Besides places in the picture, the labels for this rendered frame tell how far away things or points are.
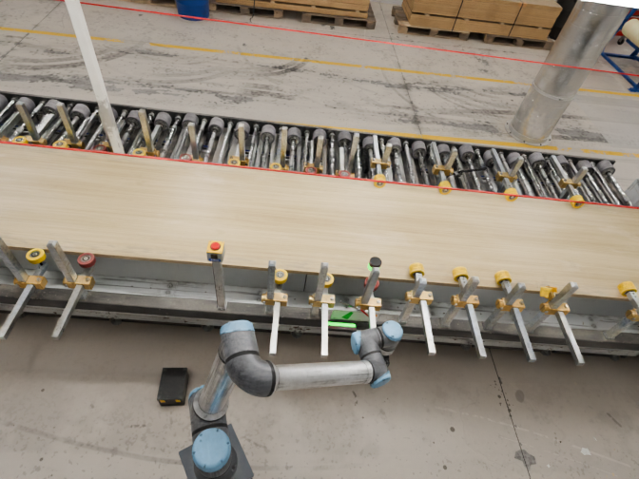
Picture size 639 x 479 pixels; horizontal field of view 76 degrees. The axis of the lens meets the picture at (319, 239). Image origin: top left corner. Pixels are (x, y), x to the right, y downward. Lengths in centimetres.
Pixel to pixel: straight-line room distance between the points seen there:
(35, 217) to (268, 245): 128
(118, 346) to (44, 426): 58
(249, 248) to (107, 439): 140
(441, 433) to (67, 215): 261
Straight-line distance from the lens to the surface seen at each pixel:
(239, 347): 140
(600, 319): 319
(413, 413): 298
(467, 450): 304
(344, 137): 326
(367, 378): 166
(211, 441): 189
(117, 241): 245
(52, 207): 275
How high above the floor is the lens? 269
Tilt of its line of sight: 49 degrees down
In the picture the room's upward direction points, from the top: 10 degrees clockwise
